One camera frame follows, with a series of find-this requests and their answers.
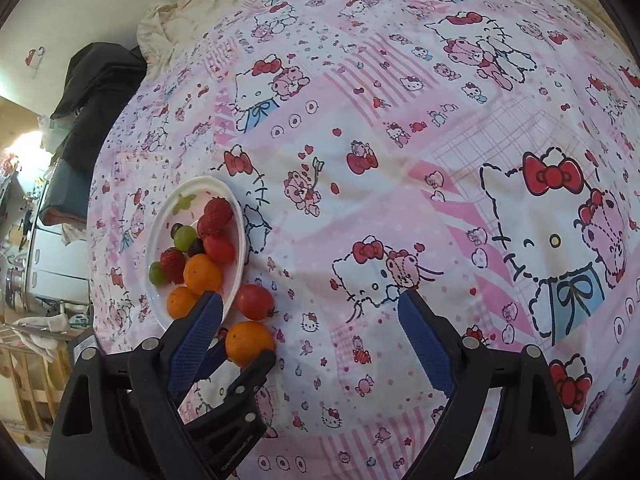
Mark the orange mandarin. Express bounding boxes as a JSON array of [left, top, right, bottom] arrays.
[[224, 321, 276, 368], [166, 286, 198, 320], [183, 254, 224, 295]]

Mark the red cherry tomato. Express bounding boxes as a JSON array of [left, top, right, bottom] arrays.
[[196, 214, 222, 238], [203, 234, 236, 266], [234, 284, 274, 321]]

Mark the green grape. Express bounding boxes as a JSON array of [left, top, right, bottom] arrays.
[[148, 261, 170, 287], [172, 226, 198, 252]]

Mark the red strawberry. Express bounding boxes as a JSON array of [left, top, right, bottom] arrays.
[[204, 197, 233, 230], [160, 247, 186, 284]]

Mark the dark purple grape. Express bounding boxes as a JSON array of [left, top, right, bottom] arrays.
[[170, 222, 183, 240], [188, 237, 205, 258]]

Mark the pink strawberry pattern plate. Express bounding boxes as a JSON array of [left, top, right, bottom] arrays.
[[145, 176, 246, 330]]

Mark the white drawer cabinet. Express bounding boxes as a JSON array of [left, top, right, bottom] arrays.
[[26, 228, 90, 304]]

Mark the teal orange cushion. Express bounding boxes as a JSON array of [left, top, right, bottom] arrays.
[[38, 159, 91, 229]]

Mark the black clothing pile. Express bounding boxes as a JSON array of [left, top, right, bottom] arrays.
[[51, 42, 148, 179]]

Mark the pink Hello Kitty bedsheet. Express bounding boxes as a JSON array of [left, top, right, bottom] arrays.
[[88, 0, 639, 479]]

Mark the cream blanket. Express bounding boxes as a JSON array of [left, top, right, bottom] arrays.
[[137, 0, 243, 78]]

